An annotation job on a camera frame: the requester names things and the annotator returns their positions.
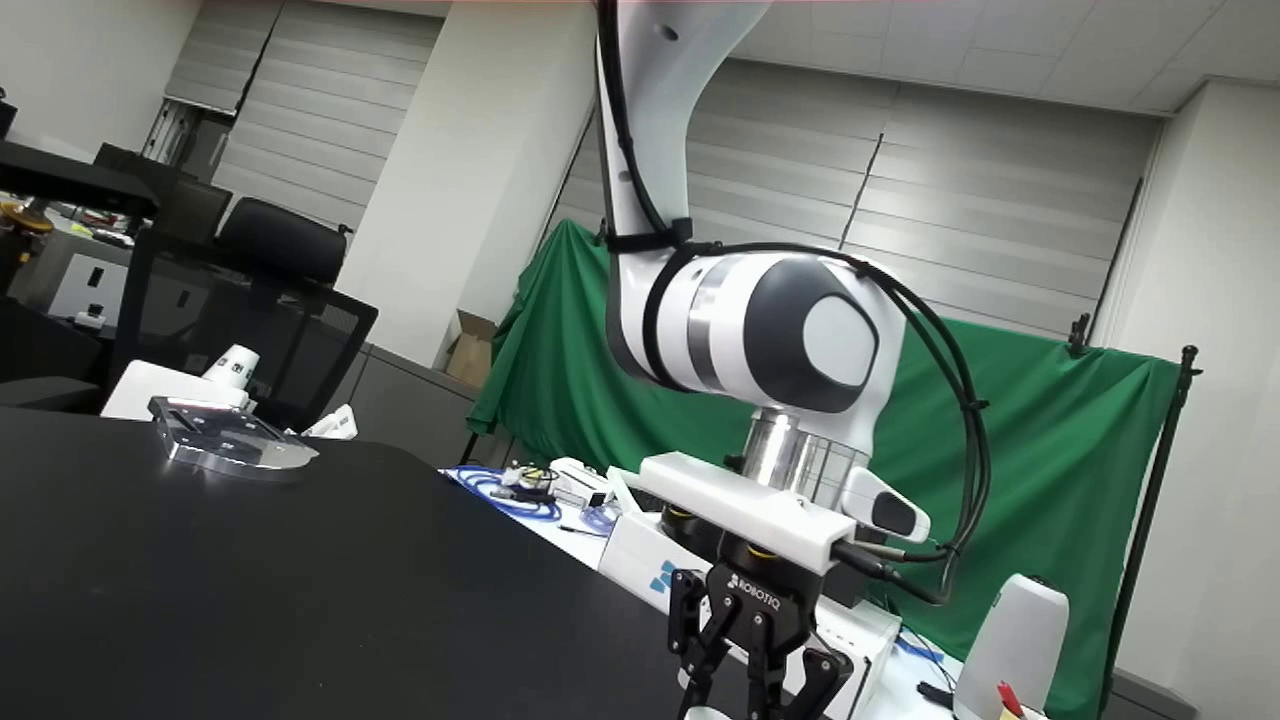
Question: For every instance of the green backdrop cloth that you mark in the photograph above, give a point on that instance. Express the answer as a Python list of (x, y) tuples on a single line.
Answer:
[(1065, 441)]

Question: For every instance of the white Robotiq cardboard box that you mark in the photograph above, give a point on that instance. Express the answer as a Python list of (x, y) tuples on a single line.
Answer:
[(647, 561)]

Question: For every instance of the black backdrop stand pole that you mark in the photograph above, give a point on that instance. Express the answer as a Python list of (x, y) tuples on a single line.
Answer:
[(1144, 520)]

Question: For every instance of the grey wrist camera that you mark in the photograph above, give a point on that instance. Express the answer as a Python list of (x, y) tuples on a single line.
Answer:
[(887, 507)]

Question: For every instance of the white rounded plastic container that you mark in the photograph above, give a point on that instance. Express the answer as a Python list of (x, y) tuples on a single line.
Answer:
[(1014, 645)]

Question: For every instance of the black padded office chair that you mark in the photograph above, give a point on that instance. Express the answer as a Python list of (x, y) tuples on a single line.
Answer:
[(282, 242)]

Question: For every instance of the clear plastic holder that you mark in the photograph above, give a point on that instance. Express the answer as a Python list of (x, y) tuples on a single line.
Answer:
[(224, 441)]

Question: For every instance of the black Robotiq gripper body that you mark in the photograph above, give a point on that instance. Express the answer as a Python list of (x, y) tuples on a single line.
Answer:
[(760, 566)]

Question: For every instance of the brown cardboard box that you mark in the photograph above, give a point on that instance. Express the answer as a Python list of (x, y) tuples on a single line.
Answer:
[(468, 348)]

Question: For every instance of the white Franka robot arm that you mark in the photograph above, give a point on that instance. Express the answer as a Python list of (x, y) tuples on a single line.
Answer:
[(723, 322)]

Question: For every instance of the white gripper mounting plate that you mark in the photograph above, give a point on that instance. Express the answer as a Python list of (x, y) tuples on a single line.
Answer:
[(745, 512)]

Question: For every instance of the black mesh office chair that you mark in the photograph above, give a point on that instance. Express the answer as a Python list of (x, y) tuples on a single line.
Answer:
[(255, 333)]

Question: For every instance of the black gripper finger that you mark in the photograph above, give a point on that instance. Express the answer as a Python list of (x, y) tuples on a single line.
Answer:
[(800, 667), (704, 642)]

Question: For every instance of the white flat device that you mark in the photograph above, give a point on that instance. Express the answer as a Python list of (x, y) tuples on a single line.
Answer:
[(578, 480)]

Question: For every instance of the small white box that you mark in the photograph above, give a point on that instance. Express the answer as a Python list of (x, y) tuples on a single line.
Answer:
[(181, 384)]

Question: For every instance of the dark office desk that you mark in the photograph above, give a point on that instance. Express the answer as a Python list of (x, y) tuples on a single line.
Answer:
[(66, 181)]

